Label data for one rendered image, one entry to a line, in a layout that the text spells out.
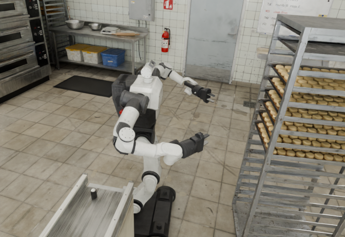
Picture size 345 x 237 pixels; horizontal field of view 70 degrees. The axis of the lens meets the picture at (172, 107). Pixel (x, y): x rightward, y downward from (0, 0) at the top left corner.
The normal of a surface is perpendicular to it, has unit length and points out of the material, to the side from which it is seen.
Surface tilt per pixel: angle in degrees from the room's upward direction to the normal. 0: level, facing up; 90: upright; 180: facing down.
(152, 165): 90
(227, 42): 90
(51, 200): 0
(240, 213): 0
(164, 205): 0
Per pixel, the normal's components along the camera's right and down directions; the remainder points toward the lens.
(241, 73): -0.27, 0.44
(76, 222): 0.06, -0.88
